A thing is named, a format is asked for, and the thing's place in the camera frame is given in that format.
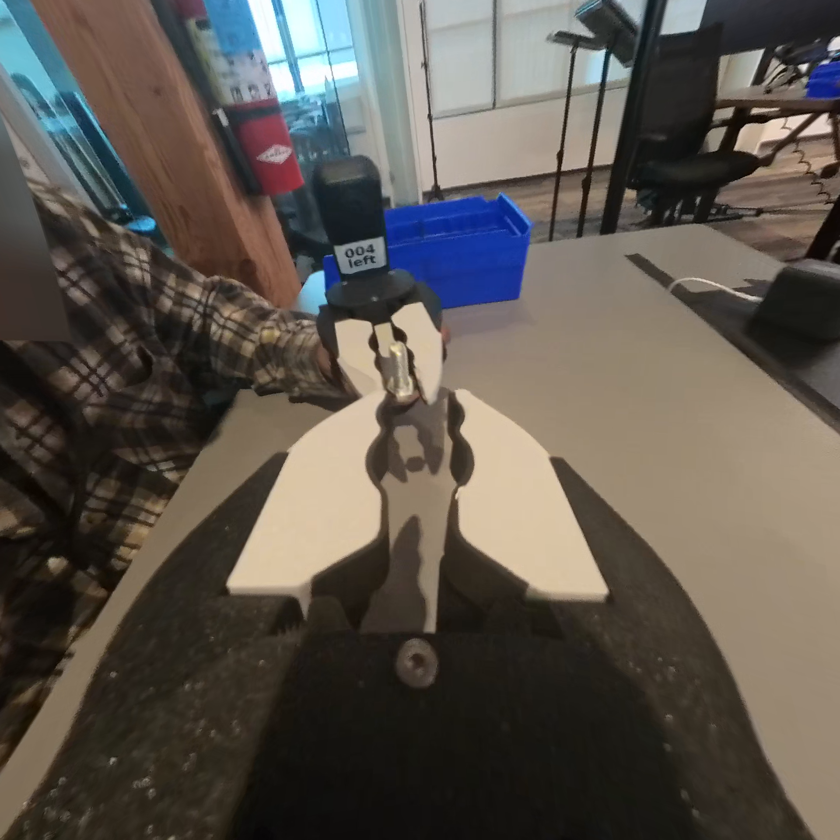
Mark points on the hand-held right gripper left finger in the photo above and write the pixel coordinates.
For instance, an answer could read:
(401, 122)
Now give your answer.
(308, 505)

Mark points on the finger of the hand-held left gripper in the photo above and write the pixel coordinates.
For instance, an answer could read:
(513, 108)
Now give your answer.
(358, 354)
(425, 348)

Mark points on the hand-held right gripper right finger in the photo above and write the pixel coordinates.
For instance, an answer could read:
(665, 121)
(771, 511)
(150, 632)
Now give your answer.
(525, 518)

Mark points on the silver hex bolt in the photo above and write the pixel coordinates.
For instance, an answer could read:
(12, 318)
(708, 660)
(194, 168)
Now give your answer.
(397, 364)

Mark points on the person's left hand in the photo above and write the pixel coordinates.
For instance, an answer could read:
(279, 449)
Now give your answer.
(324, 359)

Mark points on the large blue plastic bin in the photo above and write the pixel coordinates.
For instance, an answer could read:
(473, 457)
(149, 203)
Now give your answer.
(459, 262)

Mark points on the red fire extinguisher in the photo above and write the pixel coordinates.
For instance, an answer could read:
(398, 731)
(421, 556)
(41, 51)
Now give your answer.
(269, 144)

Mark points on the blue inspection tag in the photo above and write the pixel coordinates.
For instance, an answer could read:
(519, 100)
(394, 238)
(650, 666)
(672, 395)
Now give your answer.
(233, 26)

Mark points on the person's torso in plaid shirt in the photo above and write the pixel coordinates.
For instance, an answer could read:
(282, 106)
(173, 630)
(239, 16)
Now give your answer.
(79, 499)

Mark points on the black music stand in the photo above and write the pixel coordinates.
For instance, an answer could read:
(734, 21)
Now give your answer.
(564, 37)
(613, 26)

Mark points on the black tape strip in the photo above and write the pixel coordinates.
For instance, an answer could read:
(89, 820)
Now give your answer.
(709, 308)

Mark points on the black light stand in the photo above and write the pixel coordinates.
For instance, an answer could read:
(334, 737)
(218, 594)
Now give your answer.
(630, 118)

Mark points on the black office chair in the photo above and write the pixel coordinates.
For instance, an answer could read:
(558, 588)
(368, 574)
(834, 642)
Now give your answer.
(682, 98)

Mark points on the dark grey charger block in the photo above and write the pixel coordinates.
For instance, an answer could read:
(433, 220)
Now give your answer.
(800, 302)

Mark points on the wooden desk with crossed legs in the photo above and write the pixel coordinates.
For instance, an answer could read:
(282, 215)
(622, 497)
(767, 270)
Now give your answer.
(754, 100)

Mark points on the black monitor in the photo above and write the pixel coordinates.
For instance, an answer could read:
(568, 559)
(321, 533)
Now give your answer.
(774, 23)

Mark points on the blue storage bin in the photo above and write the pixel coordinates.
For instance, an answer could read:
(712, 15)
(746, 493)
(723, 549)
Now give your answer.
(825, 80)

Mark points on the black camera tripod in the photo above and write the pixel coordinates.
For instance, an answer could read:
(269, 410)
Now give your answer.
(432, 131)

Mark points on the wooden post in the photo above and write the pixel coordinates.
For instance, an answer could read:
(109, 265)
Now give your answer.
(151, 144)

